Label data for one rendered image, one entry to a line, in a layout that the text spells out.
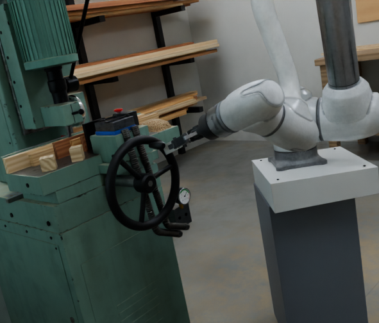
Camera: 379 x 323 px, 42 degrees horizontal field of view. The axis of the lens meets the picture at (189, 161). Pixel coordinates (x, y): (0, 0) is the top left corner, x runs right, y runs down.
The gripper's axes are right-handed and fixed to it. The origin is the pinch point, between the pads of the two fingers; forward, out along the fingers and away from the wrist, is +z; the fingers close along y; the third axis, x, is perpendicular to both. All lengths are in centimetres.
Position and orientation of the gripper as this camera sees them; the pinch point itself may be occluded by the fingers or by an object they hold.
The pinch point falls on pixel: (172, 146)
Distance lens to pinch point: 148.3
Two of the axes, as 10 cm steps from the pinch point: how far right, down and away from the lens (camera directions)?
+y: -6.6, 3.0, -6.8
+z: -6.2, 2.9, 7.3
